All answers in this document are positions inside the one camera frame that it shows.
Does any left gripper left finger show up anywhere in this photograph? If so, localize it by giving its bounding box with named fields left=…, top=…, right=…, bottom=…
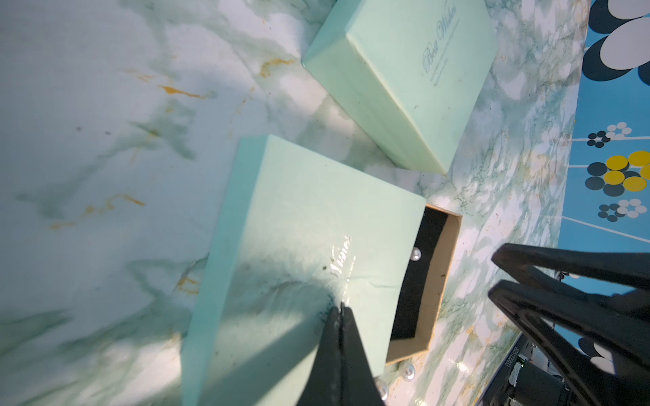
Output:
left=297, top=307, right=342, bottom=406

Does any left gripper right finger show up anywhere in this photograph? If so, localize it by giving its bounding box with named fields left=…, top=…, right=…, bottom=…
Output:
left=341, top=305, right=384, bottom=406

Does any pearl earring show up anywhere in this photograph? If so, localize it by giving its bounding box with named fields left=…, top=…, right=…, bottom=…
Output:
left=410, top=247, right=423, bottom=262
left=399, top=360, right=416, bottom=382
left=374, top=377, right=389, bottom=403

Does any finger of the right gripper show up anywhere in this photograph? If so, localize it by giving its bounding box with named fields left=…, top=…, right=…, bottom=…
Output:
left=492, top=244, right=649, bottom=291
left=489, top=281, right=649, bottom=405

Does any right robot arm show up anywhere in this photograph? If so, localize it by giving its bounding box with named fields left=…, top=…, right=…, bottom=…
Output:
left=489, top=244, right=649, bottom=405

